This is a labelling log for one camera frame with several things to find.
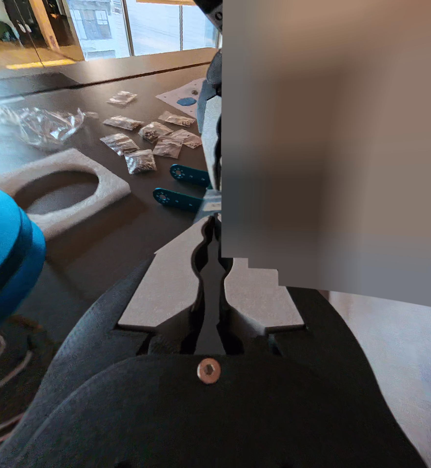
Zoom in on dark grey desk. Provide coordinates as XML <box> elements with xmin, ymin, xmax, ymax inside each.
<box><xmin>0</xmin><ymin>47</ymin><xmax>222</xmax><ymax>468</ymax></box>

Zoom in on blue metal bracket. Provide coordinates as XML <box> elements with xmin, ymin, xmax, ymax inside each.
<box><xmin>153</xmin><ymin>164</ymin><xmax>212</xmax><ymax>213</ymax></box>

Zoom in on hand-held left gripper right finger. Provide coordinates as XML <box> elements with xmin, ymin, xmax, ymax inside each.
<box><xmin>215</xmin><ymin>215</ymin><xmax>305</xmax><ymax>346</ymax></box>

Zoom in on robot servo wires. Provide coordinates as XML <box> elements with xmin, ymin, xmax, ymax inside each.
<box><xmin>0</xmin><ymin>329</ymin><xmax>35</xmax><ymax>452</ymax></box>

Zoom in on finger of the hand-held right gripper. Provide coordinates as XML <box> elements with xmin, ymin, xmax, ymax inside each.
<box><xmin>200</xmin><ymin>95</ymin><xmax>222</xmax><ymax>191</ymax></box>

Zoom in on crumpled clear plastic wrap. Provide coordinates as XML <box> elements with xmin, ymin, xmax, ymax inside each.
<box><xmin>0</xmin><ymin>105</ymin><xmax>99</xmax><ymax>151</ymax></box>

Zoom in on small clear zip bag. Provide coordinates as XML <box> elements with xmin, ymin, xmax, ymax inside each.
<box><xmin>194</xmin><ymin>190</ymin><xmax>222</xmax><ymax>234</ymax></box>

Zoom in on cluster of screw packets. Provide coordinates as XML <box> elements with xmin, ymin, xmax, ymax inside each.
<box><xmin>99</xmin><ymin>91</ymin><xmax>203</xmax><ymax>175</ymax></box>

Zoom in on person's white shirt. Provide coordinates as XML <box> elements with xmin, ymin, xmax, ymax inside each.
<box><xmin>329</xmin><ymin>291</ymin><xmax>431</xmax><ymax>468</ymax></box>

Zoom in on assembly instruction sheet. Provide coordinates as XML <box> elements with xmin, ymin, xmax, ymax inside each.
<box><xmin>156</xmin><ymin>78</ymin><xmax>206</xmax><ymax>116</ymax></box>

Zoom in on large glass window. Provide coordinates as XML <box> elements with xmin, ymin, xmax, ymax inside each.
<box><xmin>67</xmin><ymin>0</ymin><xmax>221</xmax><ymax>61</ymax></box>

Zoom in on white foam block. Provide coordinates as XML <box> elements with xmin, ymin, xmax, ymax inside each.
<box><xmin>0</xmin><ymin>148</ymin><xmax>131</xmax><ymax>242</ymax></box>

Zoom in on black desk cable flap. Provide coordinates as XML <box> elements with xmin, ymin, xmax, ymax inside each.
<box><xmin>0</xmin><ymin>71</ymin><xmax>81</xmax><ymax>102</ymax></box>

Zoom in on dark doorway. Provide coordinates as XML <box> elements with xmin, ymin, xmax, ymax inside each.
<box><xmin>3</xmin><ymin>0</ymin><xmax>84</xmax><ymax>61</ymax></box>

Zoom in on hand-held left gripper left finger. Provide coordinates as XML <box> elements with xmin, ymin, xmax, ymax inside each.
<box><xmin>117</xmin><ymin>215</ymin><xmax>216</xmax><ymax>352</ymax></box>

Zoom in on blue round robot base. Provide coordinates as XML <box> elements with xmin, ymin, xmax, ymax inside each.
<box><xmin>0</xmin><ymin>183</ymin><xmax>47</xmax><ymax>339</ymax></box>

